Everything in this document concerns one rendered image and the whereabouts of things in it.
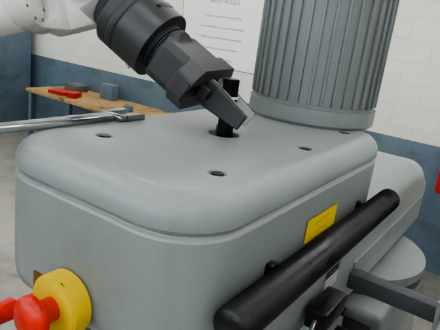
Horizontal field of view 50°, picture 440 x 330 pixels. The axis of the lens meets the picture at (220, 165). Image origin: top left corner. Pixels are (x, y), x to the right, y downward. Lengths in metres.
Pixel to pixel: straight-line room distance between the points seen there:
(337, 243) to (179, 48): 0.28
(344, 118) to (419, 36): 4.10
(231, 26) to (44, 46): 3.45
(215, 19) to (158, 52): 5.17
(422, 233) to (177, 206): 4.67
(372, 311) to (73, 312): 0.68
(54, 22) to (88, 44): 6.51
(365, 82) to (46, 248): 0.48
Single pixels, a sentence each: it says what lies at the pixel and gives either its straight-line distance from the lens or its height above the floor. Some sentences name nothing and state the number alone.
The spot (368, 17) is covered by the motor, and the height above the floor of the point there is 2.05.
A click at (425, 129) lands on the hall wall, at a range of 4.79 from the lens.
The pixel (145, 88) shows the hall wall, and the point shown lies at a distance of 6.40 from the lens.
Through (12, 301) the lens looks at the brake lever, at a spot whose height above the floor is 1.71.
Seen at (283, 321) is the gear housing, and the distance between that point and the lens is 0.60.
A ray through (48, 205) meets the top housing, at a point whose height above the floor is 1.84.
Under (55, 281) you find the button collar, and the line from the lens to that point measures 0.44.
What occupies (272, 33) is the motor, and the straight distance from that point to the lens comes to 0.72.
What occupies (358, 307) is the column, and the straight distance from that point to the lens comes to 1.00.
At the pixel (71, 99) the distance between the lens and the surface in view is 6.33.
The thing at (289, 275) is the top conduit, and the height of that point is 1.81.
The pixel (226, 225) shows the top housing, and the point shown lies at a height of 1.87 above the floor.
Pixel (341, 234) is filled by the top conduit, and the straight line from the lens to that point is 0.56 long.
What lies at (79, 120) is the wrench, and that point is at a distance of 0.54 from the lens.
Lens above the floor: 2.01
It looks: 16 degrees down
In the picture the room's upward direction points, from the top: 8 degrees clockwise
